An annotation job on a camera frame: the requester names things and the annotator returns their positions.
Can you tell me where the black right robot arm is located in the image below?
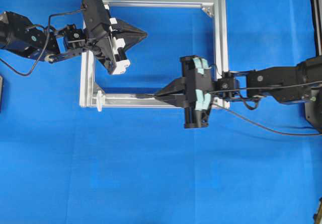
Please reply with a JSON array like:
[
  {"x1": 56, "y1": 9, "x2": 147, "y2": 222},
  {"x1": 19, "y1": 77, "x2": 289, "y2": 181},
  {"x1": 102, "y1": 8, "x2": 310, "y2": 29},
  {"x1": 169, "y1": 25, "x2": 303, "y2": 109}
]
[{"x1": 153, "y1": 55, "x2": 321, "y2": 134}]

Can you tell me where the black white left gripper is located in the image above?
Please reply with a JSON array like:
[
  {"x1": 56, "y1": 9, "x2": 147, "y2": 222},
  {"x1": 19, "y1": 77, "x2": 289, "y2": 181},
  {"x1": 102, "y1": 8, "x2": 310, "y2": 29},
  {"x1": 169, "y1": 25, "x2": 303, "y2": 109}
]
[{"x1": 93, "y1": 17, "x2": 148, "y2": 75}]

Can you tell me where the black camera cable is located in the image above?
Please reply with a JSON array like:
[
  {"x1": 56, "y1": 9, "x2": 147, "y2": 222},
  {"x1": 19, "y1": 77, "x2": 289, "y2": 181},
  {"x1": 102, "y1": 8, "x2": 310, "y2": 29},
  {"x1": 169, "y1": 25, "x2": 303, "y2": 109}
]
[
  {"x1": 206, "y1": 64, "x2": 322, "y2": 136},
  {"x1": 0, "y1": 6, "x2": 88, "y2": 77}
]

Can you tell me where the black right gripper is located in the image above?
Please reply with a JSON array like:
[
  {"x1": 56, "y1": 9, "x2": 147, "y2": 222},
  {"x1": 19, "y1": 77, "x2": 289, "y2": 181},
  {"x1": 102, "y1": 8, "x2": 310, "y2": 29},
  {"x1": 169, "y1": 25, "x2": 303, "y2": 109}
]
[{"x1": 154, "y1": 55, "x2": 214, "y2": 128}]

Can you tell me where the black left camera cable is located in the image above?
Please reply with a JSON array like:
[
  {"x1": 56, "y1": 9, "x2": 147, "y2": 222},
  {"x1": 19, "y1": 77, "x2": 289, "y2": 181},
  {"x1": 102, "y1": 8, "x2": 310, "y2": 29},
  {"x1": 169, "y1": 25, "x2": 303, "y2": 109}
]
[{"x1": 0, "y1": 6, "x2": 88, "y2": 77}]

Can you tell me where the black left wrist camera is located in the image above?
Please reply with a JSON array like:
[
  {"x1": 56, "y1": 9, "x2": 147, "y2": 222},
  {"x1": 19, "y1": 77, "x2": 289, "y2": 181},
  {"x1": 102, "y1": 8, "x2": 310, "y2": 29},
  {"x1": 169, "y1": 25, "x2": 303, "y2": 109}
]
[{"x1": 82, "y1": 0, "x2": 111, "y2": 40}]

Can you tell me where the black right camera cable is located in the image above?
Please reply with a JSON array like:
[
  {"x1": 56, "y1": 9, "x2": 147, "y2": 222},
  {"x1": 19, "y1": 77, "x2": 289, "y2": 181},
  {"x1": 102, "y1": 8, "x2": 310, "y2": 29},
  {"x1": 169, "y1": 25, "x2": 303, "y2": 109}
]
[{"x1": 206, "y1": 64, "x2": 322, "y2": 136}]

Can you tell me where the black box at left edge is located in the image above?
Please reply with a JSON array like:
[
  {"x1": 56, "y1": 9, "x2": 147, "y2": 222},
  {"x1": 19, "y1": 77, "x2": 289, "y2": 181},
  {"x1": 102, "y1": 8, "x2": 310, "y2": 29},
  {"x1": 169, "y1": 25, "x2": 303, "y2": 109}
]
[{"x1": 0, "y1": 75, "x2": 4, "y2": 110}]

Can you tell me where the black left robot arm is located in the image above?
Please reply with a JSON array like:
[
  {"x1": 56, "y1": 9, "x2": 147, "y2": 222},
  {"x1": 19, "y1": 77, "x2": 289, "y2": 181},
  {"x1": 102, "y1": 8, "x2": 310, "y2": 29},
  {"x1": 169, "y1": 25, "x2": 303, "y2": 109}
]
[{"x1": 1, "y1": 11, "x2": 148, "y2": 77}]

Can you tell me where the silver aluminium extrusion frame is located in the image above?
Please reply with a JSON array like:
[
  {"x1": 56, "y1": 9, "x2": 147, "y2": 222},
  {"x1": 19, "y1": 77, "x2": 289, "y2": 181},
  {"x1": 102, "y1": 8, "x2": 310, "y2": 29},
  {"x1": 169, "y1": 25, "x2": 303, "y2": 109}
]
[{"x1": 79, "y1": 0, "x2": 229, "y2": 109}]

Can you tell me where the black stand at right edge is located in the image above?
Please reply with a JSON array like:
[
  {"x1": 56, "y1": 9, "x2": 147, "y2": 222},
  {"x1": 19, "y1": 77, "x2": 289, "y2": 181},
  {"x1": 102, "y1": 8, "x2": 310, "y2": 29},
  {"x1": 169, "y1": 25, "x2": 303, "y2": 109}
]
[{"x1": 305, "y1": 0, "x2": 321, "y2": 133}]

